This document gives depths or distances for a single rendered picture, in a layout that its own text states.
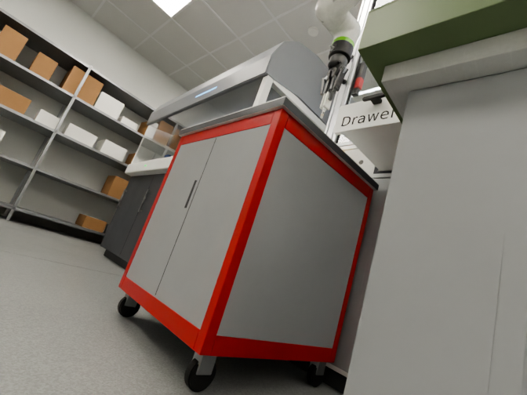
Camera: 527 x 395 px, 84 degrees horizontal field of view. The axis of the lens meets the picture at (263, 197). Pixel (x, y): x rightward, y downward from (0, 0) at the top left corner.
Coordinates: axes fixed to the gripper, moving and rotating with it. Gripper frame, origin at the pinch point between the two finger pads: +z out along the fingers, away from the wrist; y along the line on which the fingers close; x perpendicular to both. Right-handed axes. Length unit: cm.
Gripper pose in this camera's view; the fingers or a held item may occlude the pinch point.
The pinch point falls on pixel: (326, 101)
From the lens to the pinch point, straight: 124.0
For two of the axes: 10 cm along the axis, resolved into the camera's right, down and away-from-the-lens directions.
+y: 5.2, -0.4, -8.5
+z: -3.0, 9.2, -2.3
